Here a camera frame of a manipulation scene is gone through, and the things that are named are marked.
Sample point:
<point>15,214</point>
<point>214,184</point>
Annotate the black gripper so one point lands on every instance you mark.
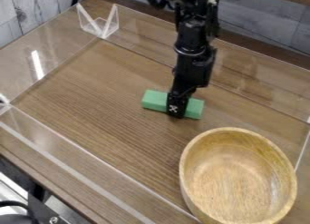
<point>191,75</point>

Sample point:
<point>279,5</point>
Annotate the green rectangular foam block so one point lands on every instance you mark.
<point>154,101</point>

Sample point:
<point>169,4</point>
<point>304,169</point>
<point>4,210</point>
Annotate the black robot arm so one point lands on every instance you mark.
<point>197,27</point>

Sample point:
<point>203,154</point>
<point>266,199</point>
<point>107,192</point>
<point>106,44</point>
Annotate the round wooden bowl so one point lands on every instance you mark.
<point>237,178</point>

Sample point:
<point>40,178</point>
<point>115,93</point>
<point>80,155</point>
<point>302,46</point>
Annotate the black metal clamp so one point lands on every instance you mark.
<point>44,214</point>

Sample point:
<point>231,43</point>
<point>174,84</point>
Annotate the clear acrylic enclosure wall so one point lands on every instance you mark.
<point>75,130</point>

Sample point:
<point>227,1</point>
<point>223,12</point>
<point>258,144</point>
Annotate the clear acrylic corner bracket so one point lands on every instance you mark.
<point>99,27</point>

